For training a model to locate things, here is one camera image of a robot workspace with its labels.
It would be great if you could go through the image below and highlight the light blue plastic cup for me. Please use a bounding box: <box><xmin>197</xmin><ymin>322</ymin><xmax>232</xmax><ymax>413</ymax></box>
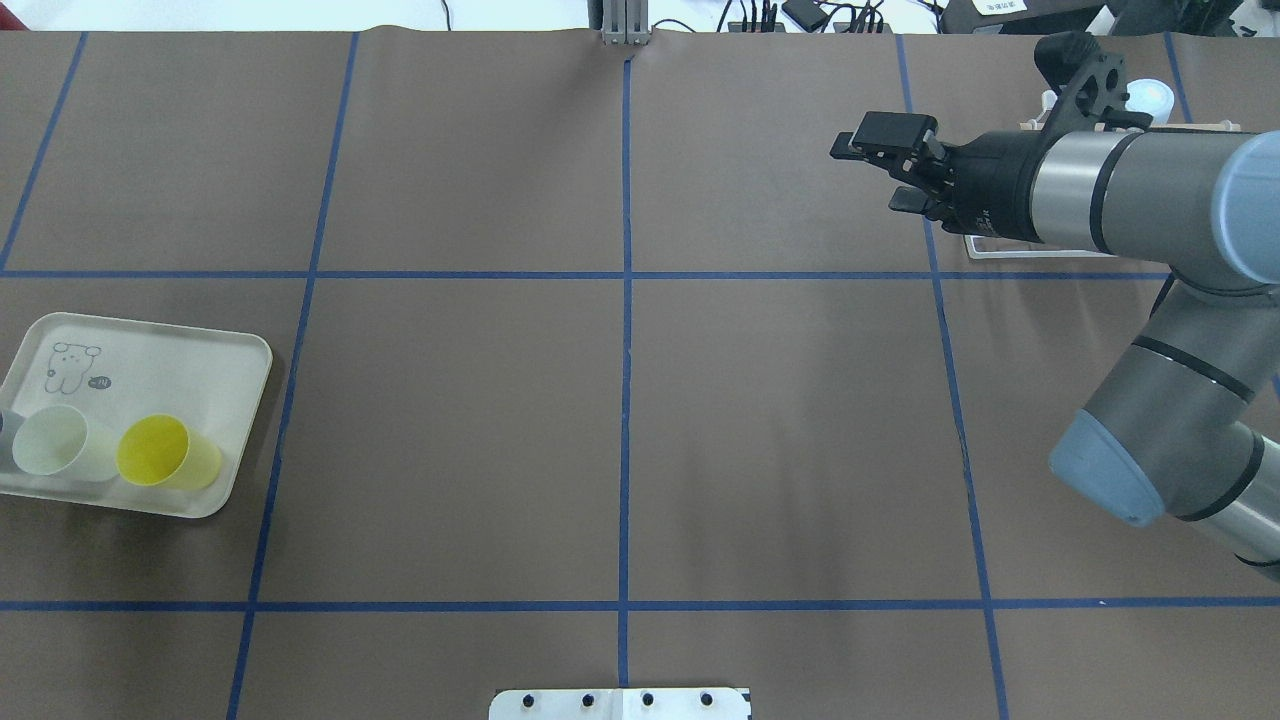
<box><xmin>1125</xmin><ymin>78</ymin><xmax>1176</xmax><ymax>126</ymax></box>

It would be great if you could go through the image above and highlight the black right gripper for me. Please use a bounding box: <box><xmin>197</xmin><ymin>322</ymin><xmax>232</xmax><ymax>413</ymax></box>
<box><xmin>829</xmin><ymin>111</ymin><xmax>1046</xmax><ymax>243</ymax></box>

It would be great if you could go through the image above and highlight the yellow plastic cup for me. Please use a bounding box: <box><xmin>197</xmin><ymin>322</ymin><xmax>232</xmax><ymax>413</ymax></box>
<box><xmin>115</xmin><ymin>414</ymin><xmax>221</xmax><ymax>491</ymax></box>

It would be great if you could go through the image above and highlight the white wire cup rack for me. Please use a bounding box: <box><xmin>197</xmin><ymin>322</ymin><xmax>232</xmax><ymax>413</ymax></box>
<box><xmin>963</xmin><ymin>90</ymin><xmax>1242</xmax><ymax>261</ymax></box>

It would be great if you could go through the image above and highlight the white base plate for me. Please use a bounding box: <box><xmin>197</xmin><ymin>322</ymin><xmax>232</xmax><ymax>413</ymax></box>
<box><xmin>488</xmin><ymin>687</ymin><xmax>753</xmax><ymax>719</ymax></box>

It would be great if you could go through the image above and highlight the aluminium frame post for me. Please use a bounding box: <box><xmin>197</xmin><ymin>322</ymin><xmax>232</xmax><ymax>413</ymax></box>
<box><xmin>586</xmin><ymin>0</ymin><xmax>652</xmax><ymax>46</ymax></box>

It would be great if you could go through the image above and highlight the cream plastic tray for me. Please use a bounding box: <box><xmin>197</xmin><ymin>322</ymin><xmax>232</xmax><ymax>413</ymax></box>
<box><xmin>3</xmin><ymin>313</ymin><xmax>273</xmax><ymax>519</ymax></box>

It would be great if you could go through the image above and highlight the pale green plastic cup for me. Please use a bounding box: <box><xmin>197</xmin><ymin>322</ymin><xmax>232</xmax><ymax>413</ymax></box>
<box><xmin>12</xmin><ymin>405</ymin><xmax>116</xmax><ymax>483</ymax></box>

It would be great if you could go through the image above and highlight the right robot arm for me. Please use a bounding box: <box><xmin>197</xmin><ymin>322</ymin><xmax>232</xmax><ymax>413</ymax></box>
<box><xmin>829</xmin><ymin>109</ymin><xmax>1277</xmax><ymax>580</ymax></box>

